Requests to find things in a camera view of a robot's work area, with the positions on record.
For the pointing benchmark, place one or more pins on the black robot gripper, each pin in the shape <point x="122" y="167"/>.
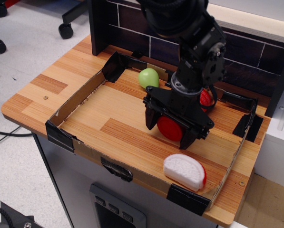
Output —
<point x="181" y="103"/>

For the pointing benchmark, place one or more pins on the red-capped basil spice bottle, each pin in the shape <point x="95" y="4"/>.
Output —
<point x="172" y="130"/>

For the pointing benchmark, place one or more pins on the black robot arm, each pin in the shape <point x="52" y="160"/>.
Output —
<point x="201" y="40"/>

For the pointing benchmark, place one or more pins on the cardboard fence with black tape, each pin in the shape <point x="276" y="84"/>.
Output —
<point x="104" y="122"/>

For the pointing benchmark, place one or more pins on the white and red toy slice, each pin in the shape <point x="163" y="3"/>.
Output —
<point x="185" y="170"/>

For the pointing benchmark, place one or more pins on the green toy pear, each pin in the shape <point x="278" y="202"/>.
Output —
<point x="148" y="77"/>

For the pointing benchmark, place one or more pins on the grey cabinet control panel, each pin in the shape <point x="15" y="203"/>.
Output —
<point x="111" y="212"/>

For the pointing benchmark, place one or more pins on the white side cabinet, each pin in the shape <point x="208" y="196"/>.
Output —
<point x="270" y="161"/>

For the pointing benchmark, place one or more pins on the dark brick-pattern backsplash panel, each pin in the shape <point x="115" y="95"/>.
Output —
<point x="252" y="63"/>

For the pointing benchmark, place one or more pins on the black office chair base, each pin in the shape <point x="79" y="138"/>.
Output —
<point x="65" y="29"/>

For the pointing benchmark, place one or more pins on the black metal bracket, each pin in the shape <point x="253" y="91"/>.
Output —
<point x="11" y="218"/>

